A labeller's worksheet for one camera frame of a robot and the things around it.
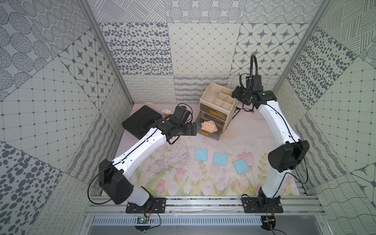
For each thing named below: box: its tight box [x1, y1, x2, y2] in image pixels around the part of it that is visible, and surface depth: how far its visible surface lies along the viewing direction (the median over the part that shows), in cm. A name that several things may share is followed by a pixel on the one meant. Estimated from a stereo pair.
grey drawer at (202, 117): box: [194, 110, 226, 141], surface depth 94 cm
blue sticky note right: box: [232, 158, 250, 175], surface depth 90 cm
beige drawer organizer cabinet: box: [194, 82, 238, 141], surface depth 92 cm
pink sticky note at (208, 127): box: [200, 120, 216, 134], surface depth 94 cm
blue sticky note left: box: [194, 147, 208, 162], surface depth 94 cm
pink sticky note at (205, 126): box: [200, 120, 210, 132], surface depth 95 cm
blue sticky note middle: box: [212, 151, 228, 167], surface depth 92 cm
